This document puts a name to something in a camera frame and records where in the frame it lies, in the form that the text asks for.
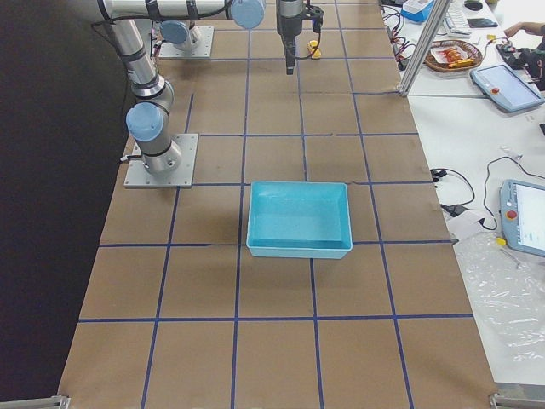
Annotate teach pendant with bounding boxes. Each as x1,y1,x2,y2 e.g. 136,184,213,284
469,64,544,113
500,179,545,256

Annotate light blue plastic bin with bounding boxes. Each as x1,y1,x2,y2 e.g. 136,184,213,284
246,181,353,259

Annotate clear plastic sheet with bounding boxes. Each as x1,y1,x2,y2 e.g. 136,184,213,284
454,233,544,364

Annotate near teach pendant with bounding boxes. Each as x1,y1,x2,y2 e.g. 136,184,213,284
500,179,545,256

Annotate black computer mouse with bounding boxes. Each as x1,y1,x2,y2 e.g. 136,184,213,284
463,0,483,11

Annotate wicker basket with snacks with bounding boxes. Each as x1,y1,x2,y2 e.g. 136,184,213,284
424,40,484,72

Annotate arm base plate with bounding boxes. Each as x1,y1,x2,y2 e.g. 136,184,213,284
123,134,198,188
158,21,215,60

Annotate yellow beetle toy car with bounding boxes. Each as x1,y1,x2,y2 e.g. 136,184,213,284
307,39,322,60

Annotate person's hand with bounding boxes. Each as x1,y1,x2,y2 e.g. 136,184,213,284
504,22,525,38

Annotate far teach pendant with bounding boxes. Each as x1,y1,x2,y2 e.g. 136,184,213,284
469,64,544,113

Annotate blue white box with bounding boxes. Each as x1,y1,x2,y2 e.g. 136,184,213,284
401,0,434,23

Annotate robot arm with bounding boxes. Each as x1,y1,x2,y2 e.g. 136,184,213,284
97,1,267,176
159,20,201,50

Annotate black power cable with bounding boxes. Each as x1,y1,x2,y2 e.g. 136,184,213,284
429,155,545,231

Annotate aluminium frame post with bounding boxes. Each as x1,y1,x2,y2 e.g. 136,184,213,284
398,0,450,96

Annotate white keyboard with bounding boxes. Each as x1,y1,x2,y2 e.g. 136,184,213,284
443,2,472,38

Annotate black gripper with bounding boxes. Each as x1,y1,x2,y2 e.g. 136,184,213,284
276,0,303,75

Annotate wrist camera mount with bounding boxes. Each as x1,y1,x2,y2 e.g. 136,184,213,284
303,3,324,34

